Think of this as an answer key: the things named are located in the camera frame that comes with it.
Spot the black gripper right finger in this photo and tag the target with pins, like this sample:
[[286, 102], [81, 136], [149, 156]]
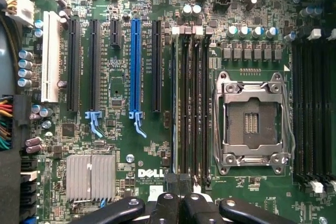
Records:
[[191, 211]]

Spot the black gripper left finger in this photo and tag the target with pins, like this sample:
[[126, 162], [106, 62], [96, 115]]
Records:
[[169, 208]]

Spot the green RAM stick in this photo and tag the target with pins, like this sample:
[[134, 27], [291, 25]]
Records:
[[175, 103]]

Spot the white-latch RAM slot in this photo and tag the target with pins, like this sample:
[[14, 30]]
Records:
[[330, 103], [175, 30], [307, 103], [197, 103]]

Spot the silver mounting screw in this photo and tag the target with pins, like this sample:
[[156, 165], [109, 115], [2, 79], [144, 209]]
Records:
[[130, 158], [46, 124]]

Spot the green Dell motherboard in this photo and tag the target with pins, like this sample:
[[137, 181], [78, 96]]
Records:
[[126, 142]]

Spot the silver finned heatsink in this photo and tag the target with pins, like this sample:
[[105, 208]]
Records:
[[90, 176]]

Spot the light blue slot retention clip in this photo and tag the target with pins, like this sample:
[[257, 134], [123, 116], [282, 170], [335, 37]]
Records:
[[93, 119], [137, 120]]

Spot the metal CPU socket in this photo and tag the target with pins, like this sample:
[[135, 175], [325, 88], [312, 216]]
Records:
[[252, 121]]

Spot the black SATA port stack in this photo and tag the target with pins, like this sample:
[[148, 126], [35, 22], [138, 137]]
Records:
[[28, 190]]

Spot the long black expansion slot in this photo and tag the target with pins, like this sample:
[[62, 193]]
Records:
[[156, 64], [73, 64], [94, 64]]

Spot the blue expansion slot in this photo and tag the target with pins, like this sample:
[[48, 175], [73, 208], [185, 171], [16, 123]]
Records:
[[135, 64]]

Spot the black main power connector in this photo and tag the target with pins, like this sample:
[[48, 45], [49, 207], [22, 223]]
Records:
[[21, 113]]

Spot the short black expansion slot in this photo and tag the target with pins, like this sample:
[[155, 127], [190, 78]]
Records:
[[115, 33]]

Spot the white PCI expansion slot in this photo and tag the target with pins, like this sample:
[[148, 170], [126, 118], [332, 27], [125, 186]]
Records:
[[51, 51]]

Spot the black CPU power socket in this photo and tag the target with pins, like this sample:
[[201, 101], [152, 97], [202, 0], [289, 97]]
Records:
[[222, 3]]

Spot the white power connector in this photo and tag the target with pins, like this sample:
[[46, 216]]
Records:
[[22, 9]]

